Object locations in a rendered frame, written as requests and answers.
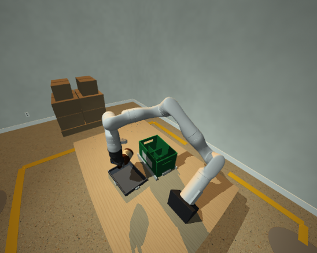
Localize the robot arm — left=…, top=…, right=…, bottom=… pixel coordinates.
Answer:
left=102, top=97, right=225, bottom=205

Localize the dark brown bottle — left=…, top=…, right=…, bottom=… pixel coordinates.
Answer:
left=117, top=148, right=134, bottom=169

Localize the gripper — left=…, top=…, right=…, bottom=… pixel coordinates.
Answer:
left=107, top=138, right=127, bottom=168

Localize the green plastic crate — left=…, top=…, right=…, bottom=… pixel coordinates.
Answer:
left=139, top=135, right=178, bottom=177

